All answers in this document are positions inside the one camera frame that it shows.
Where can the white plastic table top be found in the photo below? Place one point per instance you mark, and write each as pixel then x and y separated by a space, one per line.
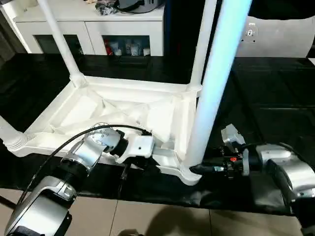
pixel 98 103

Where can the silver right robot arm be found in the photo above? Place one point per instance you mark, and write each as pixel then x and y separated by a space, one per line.
pixel 290 167

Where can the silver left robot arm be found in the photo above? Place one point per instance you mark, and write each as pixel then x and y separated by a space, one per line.
pixel 88 150

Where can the black work mat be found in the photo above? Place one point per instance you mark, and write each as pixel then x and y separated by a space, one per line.
pixel 275 108

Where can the white flat board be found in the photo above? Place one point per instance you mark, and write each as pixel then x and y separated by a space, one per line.
pixel 311 62

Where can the grey cushion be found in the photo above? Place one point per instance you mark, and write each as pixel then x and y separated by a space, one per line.
pixel 280 37

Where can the black sofa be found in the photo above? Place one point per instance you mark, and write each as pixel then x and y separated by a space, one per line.
pixel 182 24

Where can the white glass-door cabinet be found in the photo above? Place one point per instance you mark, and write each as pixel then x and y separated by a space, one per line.
pixel 74 29

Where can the grey curtain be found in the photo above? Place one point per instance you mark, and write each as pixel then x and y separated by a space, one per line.
pixel 10 39

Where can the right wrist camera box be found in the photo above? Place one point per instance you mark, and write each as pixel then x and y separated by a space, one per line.
pixel 231 134

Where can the black metal frame bar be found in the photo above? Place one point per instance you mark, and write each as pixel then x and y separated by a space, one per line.
pixel 7 202

